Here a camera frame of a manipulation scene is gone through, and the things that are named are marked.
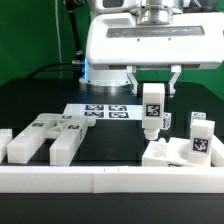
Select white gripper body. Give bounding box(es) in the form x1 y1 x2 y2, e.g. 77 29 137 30
86 12 224 70

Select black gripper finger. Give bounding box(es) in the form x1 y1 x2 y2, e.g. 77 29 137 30
168 65 182 97
126 66 142 98

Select white chair seat part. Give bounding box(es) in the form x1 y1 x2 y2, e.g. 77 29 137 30
141 137 214 168

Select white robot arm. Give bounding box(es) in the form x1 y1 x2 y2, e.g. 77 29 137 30
64 0 224 95

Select white tagged cube far right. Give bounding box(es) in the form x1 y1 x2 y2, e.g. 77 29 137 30
190 111 206 128

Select white marker sheet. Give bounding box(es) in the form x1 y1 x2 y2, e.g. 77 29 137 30
63 104 142 120

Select white block left edge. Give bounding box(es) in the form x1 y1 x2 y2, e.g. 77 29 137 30
0 129 12 163

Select black cable on table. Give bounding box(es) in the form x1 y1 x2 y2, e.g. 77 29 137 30
25 60 84 80

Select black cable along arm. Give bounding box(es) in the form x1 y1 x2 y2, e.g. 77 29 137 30
63 0 84 61

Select white obstacle wall bar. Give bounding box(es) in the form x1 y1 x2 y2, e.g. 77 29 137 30
211 136 224 167

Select white chair back frame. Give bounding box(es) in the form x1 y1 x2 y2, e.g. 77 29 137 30
7 113 96 166

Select white thin cable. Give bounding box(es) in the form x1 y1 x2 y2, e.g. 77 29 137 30
54 0 64 80

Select white front rail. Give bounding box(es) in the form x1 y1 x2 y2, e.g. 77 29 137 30
0 166 224 193

